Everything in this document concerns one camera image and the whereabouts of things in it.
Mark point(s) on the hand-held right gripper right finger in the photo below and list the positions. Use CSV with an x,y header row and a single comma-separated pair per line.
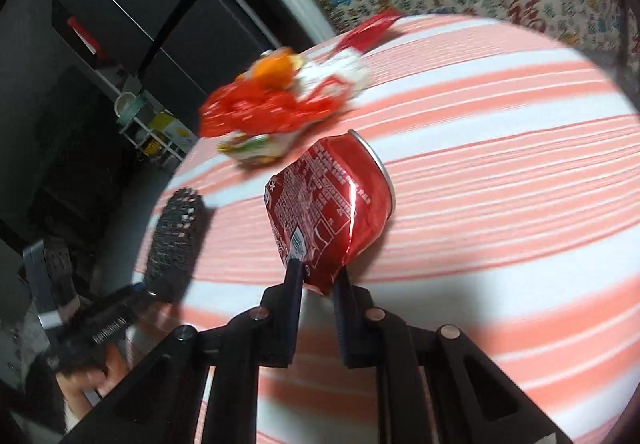
x,y
343,296

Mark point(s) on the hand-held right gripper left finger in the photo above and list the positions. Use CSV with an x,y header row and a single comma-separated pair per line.
x,y
295,276

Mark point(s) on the crushed red drink can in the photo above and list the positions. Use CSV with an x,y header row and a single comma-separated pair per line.
x,y
325,194

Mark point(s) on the black mesh-textured object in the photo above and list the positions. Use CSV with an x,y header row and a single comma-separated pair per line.
x,y
175,239

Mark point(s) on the red foil wrapper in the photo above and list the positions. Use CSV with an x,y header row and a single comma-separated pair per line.
x,y
260,109

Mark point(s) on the person's left hand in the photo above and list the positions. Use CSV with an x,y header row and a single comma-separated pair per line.
x,y
85,389

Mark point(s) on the white and red snack wrapper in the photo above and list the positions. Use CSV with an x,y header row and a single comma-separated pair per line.
x,y
332,72

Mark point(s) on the orange snack packet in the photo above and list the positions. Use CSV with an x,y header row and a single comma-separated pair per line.
x,y
275,69

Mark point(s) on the white storage rack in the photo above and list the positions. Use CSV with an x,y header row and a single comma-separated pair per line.
x,y
150,124

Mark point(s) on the pink striped table cloth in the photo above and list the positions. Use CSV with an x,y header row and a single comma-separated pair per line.
x,y
500,149

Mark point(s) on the red fridge magnet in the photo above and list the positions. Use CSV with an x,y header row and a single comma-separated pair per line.
x,y
82,32

